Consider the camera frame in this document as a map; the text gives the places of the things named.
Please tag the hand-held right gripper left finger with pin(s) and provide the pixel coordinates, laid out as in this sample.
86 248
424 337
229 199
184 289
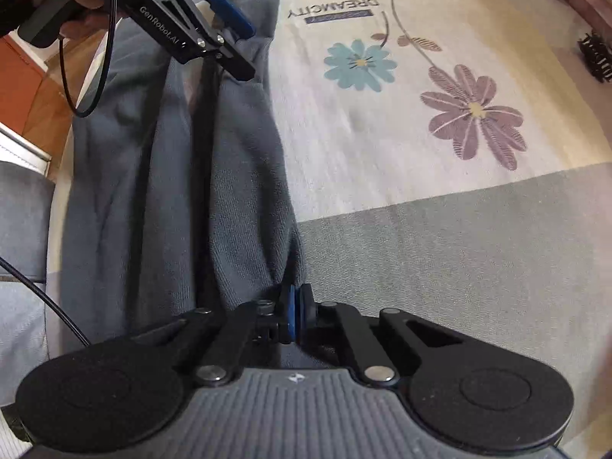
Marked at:
287 315

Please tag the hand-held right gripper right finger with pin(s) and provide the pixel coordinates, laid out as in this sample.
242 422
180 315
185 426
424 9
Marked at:
303 313

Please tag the dark grey pants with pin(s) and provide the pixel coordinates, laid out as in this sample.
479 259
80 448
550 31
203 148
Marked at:
143 177

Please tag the orange wooden door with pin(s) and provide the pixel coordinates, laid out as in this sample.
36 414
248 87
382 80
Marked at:
16 71

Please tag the white ribbed panel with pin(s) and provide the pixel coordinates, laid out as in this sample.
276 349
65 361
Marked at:
21 150

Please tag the black hair claw clip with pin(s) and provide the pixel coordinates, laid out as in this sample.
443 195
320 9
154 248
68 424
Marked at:
595 57

